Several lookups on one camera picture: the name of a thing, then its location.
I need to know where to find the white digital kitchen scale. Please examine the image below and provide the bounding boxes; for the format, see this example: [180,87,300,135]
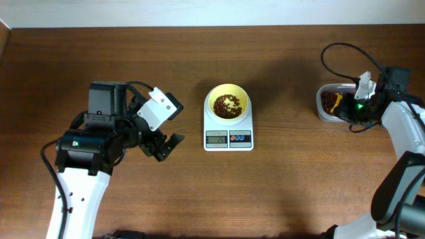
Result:
[203,84,254,151]

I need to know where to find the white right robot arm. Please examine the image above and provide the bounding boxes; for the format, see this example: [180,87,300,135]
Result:
[324,92,424,238]

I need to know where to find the orange plastic measuring scoop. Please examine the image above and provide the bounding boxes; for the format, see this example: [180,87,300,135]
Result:
[329,93,343,115]

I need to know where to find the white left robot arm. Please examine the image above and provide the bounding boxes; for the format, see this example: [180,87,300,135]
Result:
[41,81,185,238]

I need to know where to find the red beans in bowl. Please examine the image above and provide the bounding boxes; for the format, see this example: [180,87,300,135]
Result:
[213,94,242,120]

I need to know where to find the yellow plastic bowl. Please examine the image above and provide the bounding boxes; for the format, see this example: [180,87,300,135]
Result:
[205,84,249,121]

